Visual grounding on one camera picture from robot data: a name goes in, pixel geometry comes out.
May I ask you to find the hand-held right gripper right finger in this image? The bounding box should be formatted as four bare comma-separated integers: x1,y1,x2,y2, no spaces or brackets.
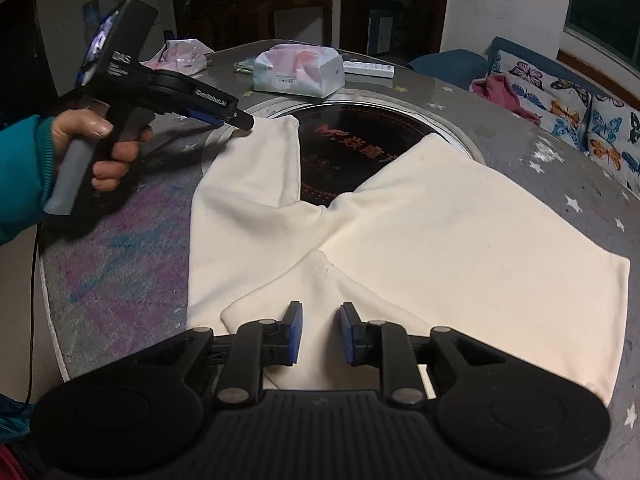
339,302,510,408

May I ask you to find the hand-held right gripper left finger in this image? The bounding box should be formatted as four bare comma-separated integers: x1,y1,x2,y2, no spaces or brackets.
126,301,305,409

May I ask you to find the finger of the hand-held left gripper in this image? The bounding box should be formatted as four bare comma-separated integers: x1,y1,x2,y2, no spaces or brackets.
191,106,255,131

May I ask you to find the cream sweater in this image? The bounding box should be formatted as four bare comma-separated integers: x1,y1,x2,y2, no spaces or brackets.
186,114,632,408

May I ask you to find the person's left forearm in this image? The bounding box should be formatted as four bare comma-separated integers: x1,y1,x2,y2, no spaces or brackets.
0,114,57,247

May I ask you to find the person's left hand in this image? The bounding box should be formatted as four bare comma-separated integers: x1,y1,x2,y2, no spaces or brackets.
50,109,154,195

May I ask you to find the blue water jug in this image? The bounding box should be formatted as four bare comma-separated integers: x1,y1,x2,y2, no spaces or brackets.
82,0,114,32

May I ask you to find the white tissue pack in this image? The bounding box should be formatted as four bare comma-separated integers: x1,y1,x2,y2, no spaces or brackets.
252,44,346,100

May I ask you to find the dark wooden door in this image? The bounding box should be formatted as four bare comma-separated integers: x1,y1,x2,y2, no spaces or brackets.
0,0,53,108

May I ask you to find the dark wooden cabinet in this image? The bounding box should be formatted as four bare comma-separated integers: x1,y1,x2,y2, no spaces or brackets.
210,0,336,54

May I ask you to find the round black induction cooktop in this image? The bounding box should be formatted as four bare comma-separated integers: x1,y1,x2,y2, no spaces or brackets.
245,89,488,208

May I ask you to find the white remote control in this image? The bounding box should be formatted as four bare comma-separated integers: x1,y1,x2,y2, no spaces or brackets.
342,60,396,79

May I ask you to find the grey starred table cover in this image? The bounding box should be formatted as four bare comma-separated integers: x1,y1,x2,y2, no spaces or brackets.
39,37,640,471

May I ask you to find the blue sofa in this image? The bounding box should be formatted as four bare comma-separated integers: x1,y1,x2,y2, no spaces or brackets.
407,36,640,196

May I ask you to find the pink cloth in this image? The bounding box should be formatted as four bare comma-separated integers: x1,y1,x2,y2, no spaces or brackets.
470,72,543,126

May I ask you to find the butterfly print pillow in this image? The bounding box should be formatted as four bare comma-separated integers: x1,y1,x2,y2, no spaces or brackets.
585,92,640,191
487,51,594,153

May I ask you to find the window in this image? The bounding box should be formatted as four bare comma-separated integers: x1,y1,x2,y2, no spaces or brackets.
562,0,640,61

